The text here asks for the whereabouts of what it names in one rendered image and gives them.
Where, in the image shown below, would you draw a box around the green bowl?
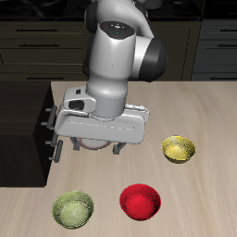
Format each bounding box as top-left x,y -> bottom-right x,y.
51,190 -> 95,231

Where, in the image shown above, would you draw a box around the dark brown kitchen cupboards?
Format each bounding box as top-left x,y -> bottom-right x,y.
0,0 -> 206,82

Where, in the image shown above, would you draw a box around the yellow bowl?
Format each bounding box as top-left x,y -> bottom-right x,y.
160,135 -> 197,165

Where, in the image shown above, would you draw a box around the red bowl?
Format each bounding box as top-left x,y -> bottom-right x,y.
118,183 -> 162,222

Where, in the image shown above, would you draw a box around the white plate with red rim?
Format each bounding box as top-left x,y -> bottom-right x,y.
78,138 -> 112,152

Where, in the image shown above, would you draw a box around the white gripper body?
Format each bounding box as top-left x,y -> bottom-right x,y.
54,104 -> 151,145

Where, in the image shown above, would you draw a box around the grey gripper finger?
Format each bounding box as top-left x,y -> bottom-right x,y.
112,142 -> 127,156
70,136 -> 82,152

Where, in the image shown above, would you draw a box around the dark grey kitchen drawers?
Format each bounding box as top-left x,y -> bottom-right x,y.
190,0 -> 237,82

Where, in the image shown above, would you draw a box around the grey cabinet handle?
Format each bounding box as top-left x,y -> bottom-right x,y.
41,105 -> 59,148
48,139 -> 65,164

